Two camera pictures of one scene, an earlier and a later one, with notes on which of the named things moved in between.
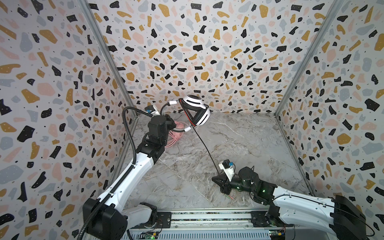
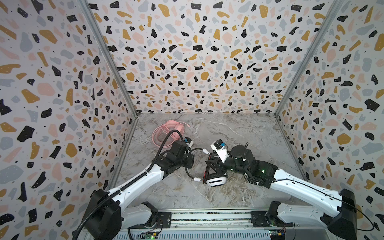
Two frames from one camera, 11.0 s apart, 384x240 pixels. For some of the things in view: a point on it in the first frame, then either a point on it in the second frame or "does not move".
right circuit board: [277, 234] does not move
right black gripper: [225, 183] → [216, 167]
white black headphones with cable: [197, 111] → [215, 179]
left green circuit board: [150, 235] does not move
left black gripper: [171, 124] → [190, 157]
